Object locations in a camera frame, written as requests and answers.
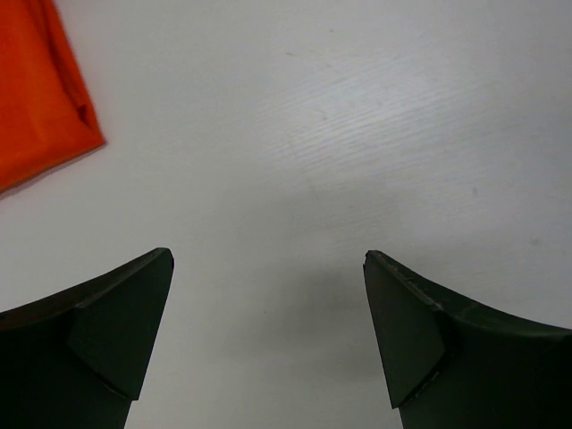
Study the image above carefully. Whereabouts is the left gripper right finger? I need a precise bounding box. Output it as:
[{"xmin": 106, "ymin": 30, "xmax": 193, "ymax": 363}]
[{"xmin": 363, "ymin": 250, "xmax": 571, "ymax": 428}]

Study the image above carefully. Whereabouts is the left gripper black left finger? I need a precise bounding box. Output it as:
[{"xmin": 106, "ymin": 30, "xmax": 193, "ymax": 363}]
[{"xmin": 1, "ymin": 248, "xmax": 174, "ymax": 429}]

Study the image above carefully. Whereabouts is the orange t shirt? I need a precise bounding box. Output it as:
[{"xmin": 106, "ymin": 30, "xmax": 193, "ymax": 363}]
[{"xmin": 1, "ymin": 1, "xmax": 105, "ymax": 190}]

